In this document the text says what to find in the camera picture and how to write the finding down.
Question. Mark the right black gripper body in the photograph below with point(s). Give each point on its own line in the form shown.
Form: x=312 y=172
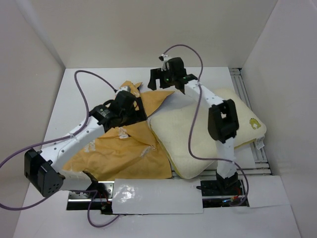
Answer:
x=167 y=80

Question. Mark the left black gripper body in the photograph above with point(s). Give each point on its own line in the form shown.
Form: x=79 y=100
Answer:
x=127 y=117

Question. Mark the orange pillowcase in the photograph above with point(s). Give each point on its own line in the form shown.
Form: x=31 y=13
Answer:
x=129 y=152

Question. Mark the cream quilted pillow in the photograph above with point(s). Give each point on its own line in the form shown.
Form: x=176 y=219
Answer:
x=173 y=126

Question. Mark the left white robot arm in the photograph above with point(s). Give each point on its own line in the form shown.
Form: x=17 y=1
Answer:
x=44 y=169

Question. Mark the white cover plate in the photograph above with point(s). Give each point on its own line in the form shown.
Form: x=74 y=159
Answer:
x=156 y=196

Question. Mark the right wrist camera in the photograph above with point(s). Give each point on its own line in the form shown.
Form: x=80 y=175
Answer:
x=164 y=58

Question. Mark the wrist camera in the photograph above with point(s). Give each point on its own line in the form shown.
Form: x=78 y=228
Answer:
x=164 y=58
x=124 y=88

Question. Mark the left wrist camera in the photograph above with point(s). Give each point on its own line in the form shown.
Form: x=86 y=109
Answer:
x=124 y=88

